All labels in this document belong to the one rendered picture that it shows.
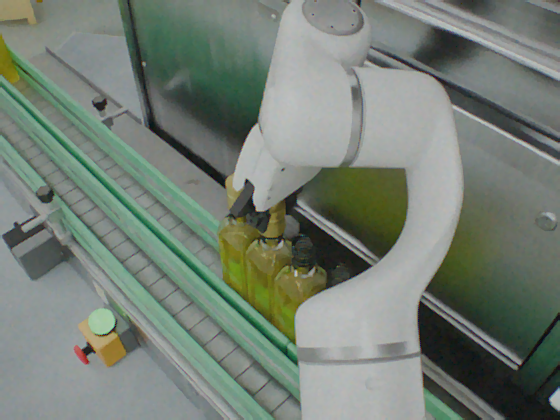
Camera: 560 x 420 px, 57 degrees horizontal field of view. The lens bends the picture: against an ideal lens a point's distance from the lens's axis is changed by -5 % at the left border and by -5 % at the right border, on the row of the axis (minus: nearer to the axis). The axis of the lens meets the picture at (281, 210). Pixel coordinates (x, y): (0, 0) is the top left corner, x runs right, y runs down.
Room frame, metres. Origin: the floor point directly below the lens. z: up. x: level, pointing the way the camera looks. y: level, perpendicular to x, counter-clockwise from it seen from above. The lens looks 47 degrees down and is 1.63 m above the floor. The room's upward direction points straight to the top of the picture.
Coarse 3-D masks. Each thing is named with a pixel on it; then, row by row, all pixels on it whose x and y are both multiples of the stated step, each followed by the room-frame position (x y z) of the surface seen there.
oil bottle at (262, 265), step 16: (256, 240) 0.44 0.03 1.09; (288, 240) 0.44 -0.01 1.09; (256, 256) 0.42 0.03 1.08; (272, 256) 0.42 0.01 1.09; (288, 256) 0.42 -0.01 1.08; (256, 272) 0.42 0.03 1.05; (272, 272) 0.40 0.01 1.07; (256, 288) 0.42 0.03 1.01; (272, 288) 0.40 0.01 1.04; (256, 304) 0.42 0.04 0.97; (272, 304) 0.40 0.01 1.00; (272, 320) 0.40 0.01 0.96
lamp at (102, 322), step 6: (96, 312) 0.48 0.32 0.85; (102, 312) 0.48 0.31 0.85; (108, 312) 0.48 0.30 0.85; (90, 318) 0.46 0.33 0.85; (96, 318) 0.46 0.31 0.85; (102, 318) 0.46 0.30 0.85; (108, 318) 0.47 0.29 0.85; (114, 318) 0.47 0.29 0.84; (90, 324) 0.45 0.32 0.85; (96, 324) 0.45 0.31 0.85; (102, 324) 0.45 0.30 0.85; (108, 324) 0.46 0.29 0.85; (114, 324) 0.46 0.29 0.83; (96, 330) 0.45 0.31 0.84; (102, 330) 0.45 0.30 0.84; (108, 330) 0.45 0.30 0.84; (102, 336) 0.44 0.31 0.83
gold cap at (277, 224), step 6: (276, 204) 0.44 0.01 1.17; (282, 204) 0.44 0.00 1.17; (270, 210) 0.43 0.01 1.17; (276, 210) 0.43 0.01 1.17; (282, 210) 0.43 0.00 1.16; (276, 216) 0.42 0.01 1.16; (282, 216) 0.43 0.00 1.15; (270, 222) 0.42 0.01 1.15; (276, 222) 0.42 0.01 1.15; (282, 222) 0.43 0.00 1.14; (270, 228) 0.42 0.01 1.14; (276, 228) 0.42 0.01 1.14; (282, 228) 0.43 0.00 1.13; (264, 234) 0.42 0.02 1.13; (270, 234) 0.42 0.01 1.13; (276, 234) 0.42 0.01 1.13
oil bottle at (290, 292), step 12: (288, 264) 0.40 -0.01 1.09; (276, 276) 0.39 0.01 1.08; (288, 276) 0.39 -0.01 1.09; (312, 276) 0.38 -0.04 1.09; (324, 276) 0.39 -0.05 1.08; (276, 288) 0.39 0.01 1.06; (288, 288) 0.38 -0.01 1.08; (300, 288) 0.37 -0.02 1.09; (312, 288) 0.37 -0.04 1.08; (276, 300) 0.39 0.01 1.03; (288, 300) 0.37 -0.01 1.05; (300, 300) 0.36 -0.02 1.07; (276, 312) 0.39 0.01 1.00; (288, 312) 0.37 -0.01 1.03; (276, 324) 0.39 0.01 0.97; (288, 324) 0.37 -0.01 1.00; (288, 336) 0.37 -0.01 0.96
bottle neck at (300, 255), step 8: (296, 240) 0.40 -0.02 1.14; (304, 240) 0.41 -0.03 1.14; (312, 240) 0.40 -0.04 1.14; (296, 248) 0.39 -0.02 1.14; (304, 248) 0.41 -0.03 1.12; (312, 248) 0.39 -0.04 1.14; (296, 256) 0.38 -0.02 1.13; (304, 256) 0.38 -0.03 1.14; (312, 256) 0.39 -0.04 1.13; (296, 264) 0.38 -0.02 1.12; (304, 264) 0.38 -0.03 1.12; (312, 264) 0.39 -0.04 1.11; (296, 272) 0.38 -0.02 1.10; (304, 272) 0.38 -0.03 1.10; (312, 272) 0.39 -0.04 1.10
